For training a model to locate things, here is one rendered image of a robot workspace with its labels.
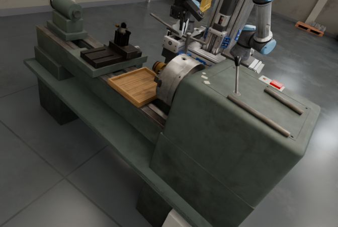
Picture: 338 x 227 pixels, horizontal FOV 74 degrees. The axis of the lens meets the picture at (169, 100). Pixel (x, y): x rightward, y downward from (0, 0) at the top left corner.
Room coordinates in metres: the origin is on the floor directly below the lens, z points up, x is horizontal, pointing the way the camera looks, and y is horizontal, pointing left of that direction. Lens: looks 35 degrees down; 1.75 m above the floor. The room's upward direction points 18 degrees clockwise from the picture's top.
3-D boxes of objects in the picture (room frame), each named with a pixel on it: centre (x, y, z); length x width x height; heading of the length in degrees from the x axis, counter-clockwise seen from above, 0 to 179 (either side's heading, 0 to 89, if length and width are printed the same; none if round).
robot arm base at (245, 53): (1.68, -0.40, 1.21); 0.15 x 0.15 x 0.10
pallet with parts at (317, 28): (10.85, -4.92, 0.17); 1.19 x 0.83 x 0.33; 68
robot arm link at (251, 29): (1.68, -0.41, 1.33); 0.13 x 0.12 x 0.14; 40
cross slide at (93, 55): (1.48, 0.50, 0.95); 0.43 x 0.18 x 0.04; 151
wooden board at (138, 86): (1.30, 0.21, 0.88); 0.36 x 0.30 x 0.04; 151
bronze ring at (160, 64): (1.24, 0.10, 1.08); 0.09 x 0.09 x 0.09; 61
